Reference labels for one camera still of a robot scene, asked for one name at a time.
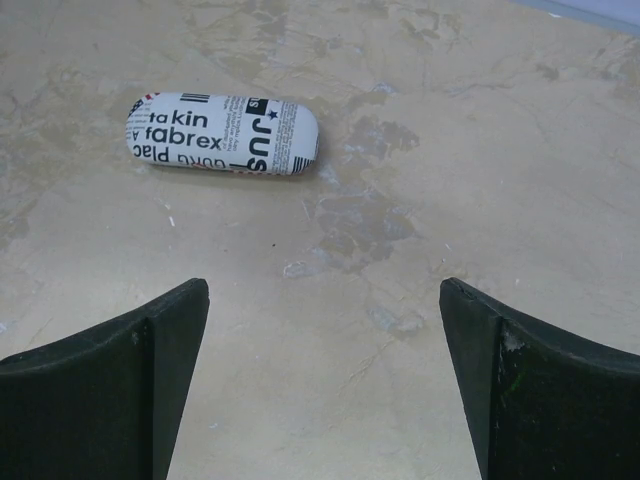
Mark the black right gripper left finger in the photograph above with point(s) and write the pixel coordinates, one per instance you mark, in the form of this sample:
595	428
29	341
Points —
106	402

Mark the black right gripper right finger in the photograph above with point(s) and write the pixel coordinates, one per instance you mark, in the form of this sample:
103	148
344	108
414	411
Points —
540	402

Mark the white printed glasses case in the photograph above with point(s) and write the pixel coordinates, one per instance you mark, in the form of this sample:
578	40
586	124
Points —
248	135

